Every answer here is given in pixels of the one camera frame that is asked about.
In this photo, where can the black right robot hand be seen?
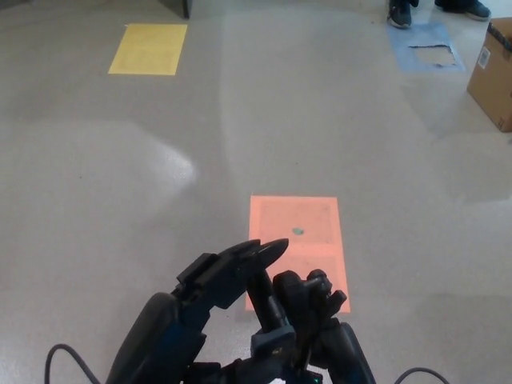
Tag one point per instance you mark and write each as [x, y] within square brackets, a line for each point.
[346, 356]

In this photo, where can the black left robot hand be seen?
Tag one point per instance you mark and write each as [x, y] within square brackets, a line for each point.
[160, 336]

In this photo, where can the black phone stand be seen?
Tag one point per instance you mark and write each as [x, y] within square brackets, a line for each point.
[298, 292]

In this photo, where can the small grey-green round sticker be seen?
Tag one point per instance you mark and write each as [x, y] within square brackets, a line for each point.
[298, 230]

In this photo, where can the yellow paper sheet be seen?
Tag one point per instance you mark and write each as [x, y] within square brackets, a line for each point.
[148, 50]

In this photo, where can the brown cardboard box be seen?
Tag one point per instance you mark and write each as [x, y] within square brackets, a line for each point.
[490, 92]

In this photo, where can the torn blue paper sheet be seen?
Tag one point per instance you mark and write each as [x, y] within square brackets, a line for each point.
[400, 52]

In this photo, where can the dark furniture base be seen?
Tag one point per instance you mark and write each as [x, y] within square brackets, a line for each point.
[185, 8]

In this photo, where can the dark blue sneaker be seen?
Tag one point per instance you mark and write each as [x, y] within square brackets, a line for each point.
[401, 16]
[476, 10]

